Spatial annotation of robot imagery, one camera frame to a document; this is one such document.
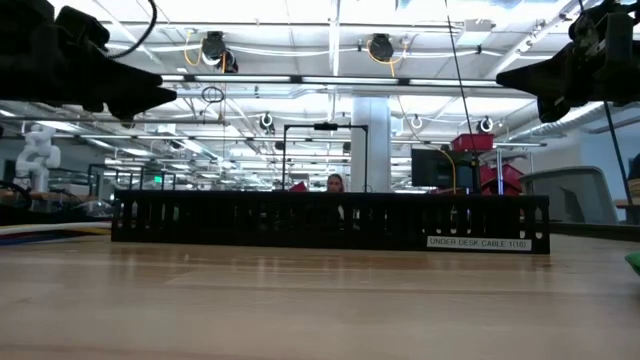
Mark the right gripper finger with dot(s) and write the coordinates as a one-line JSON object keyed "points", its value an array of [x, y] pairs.
{"points": [[540, 77]]}

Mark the silver ventilation duct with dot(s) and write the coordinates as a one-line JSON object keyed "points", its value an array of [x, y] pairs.
{"points": [[590, 122]]}

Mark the black monitor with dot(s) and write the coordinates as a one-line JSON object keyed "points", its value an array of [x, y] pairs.
{"points": [[435, 167]]}

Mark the white building column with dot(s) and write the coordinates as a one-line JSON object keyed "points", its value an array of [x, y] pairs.
{"points": [[371, 150]]}

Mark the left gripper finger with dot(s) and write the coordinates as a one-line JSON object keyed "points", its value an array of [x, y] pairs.
{"points": [[140, 92]]}

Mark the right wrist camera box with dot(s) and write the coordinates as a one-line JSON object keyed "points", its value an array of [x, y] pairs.
{"points": [[552, 110]]}

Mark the red storage bin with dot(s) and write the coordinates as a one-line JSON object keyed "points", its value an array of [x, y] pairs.
{"points": [[472, 141]]}

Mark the rack of red bins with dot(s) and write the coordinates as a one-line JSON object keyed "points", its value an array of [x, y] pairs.
{"points": [[505, 177]]}

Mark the black background camera frame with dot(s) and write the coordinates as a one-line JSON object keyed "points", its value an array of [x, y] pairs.
{"points": [[325, 125]]}

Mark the long ceiling light bar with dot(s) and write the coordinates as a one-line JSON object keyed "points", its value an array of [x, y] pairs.
{"points": [[320, 79]]}

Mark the grey mesh office chair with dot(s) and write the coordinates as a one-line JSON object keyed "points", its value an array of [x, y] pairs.
{"points": [[575, 190]]}

